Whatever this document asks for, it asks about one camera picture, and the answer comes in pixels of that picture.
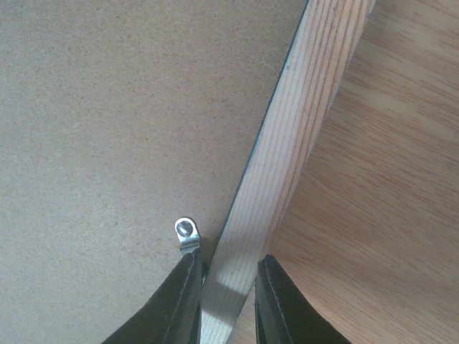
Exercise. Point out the brown hardboard backing board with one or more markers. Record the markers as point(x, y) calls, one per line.
point(117, 118)

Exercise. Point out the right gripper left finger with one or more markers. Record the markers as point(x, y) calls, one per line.
point(173, 314)

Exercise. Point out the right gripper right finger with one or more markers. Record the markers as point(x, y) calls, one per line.
point(283, 314)

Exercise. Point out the teal picture frame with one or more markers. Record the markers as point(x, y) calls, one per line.
point(322, 47)

